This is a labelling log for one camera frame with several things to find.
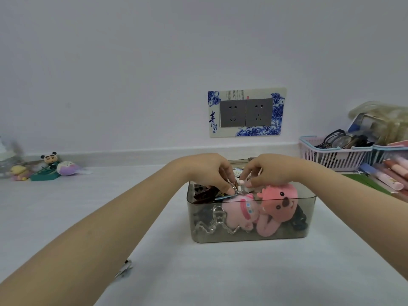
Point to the pink plastic basket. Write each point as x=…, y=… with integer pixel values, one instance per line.
x=334, y=159

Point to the person's left forearm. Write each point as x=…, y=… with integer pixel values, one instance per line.
x=89, y=232

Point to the green desk mat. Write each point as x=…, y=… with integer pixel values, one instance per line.
x=363, y=182

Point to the purple white plush ball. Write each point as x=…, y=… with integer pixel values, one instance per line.
x=68, y=168

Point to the small pink grey figurine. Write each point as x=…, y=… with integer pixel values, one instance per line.
x=35, y=165

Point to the clear wavy hair claw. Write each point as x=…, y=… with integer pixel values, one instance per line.
x=216, y=219

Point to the small yellow figurine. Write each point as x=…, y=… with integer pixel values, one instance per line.
x=18, y=172

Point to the person's right forearm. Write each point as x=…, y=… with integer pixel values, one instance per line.
x=360, y=213

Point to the blue floral socket frame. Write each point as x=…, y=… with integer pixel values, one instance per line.
x=213, y=127

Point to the pink beaver plush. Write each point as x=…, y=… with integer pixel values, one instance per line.
x=277, y=203

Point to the clear plastic bottle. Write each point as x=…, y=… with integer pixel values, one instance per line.
x=11, y=159

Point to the panda figurine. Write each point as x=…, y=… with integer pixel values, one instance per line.
x=50, y=159

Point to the person's right hand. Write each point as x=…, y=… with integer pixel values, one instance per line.
x=277, y=170

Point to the transparent grey storage box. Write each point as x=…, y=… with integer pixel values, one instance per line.
x=287, y=237

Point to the grey wall socket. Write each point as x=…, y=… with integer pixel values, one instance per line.
x=258, y=112
x=233, y=114

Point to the dark framed eyeglasses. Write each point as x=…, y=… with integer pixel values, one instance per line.
x=338, y=140

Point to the blue plastic basket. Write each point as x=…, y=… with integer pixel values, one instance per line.
x=389, y=154

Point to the person's left hand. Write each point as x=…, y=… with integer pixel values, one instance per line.
x=204, y=170

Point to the white bottle with blue cap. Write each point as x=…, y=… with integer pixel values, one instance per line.
x=2, y=144

